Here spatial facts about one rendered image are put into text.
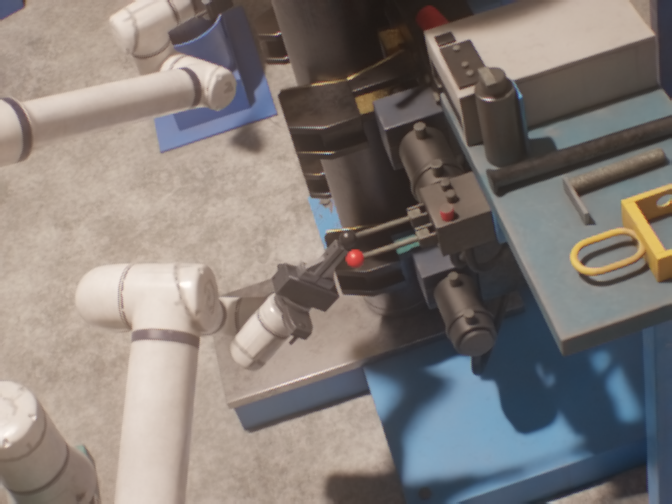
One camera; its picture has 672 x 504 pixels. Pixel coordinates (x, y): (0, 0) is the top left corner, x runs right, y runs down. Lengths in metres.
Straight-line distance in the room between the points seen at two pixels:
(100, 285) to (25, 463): 0.43
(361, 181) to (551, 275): 0.92
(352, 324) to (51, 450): 1.21
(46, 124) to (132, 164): 2.17
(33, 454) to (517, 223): 1.01
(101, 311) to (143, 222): 1.99
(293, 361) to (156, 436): 1.33
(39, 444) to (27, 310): 1.69
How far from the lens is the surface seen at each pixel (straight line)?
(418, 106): 2.54
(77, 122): 2.20
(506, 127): 2.25
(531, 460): 3.01
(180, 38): 4.17
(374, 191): 2.95
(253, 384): 3.27
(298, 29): 2.65
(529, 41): 2.39
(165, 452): 2.00
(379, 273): 2.96
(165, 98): 2.33
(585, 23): 2.42
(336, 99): 2.66
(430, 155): 2.46
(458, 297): 2.81
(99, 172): 4.35
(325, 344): 3.29
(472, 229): 2.32
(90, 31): 5.09
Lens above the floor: 2.65
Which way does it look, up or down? 45 degrees down
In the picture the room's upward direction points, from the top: 18 degrees counter-clockwise
